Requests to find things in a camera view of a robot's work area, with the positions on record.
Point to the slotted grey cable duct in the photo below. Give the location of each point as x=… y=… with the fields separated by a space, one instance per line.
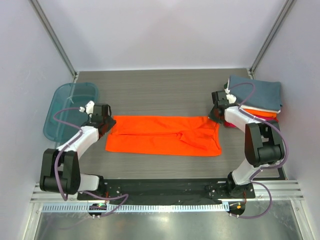
x=82 y=207

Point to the folded magenta t-shirt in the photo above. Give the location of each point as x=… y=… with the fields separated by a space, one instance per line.
x=264 y=118

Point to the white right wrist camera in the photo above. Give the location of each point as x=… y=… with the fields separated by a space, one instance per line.
x=230 y=97

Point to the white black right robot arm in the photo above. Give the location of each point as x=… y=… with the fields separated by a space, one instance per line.
x=263 y=146

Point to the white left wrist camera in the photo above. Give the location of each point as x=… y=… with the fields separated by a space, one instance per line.
x=88 y=108

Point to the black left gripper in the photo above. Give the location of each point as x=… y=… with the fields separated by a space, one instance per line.
x=108 y=124

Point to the teal plastic bin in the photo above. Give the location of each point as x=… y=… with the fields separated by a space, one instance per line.
x=65 y=104

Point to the orange t-shirt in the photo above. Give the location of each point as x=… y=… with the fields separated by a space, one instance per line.
x=191 y=136
x=261 y=113

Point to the folded blue-grey t-shirt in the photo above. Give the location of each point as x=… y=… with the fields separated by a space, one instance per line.
x=260 y=95

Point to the right aluminium frame post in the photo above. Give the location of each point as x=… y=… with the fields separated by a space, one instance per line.
x=279 y=21

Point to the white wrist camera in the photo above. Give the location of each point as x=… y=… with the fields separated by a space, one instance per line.
x=88 y=108
x=230 y=97

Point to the folded orange t-shirt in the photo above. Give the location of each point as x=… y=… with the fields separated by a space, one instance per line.
x=261 y=113

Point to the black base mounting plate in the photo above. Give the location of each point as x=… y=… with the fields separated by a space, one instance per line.
x=168 y=192

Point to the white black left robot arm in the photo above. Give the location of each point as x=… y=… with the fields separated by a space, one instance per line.
x=60 y=170

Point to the aluminium frame post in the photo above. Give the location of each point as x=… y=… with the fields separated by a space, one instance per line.
x=279 y=21
x=54 y=38

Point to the left aluminium frame post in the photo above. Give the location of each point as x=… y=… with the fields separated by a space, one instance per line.
x=54 y=38

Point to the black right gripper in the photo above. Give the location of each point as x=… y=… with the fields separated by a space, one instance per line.
x=215 y=115

